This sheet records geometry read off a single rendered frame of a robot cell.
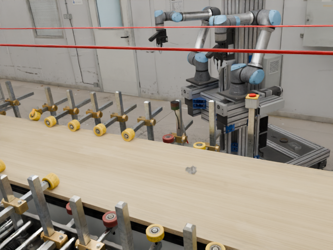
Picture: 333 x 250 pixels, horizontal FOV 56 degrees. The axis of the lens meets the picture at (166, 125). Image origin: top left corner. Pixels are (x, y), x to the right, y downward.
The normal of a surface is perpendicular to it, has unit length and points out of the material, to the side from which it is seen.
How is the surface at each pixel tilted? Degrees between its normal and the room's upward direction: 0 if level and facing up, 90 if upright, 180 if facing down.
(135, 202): 0
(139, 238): 90
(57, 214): 90
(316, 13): 90
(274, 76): 90
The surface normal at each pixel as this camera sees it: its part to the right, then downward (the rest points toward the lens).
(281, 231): -0.07, -0.90
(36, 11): -0.51, 0.40
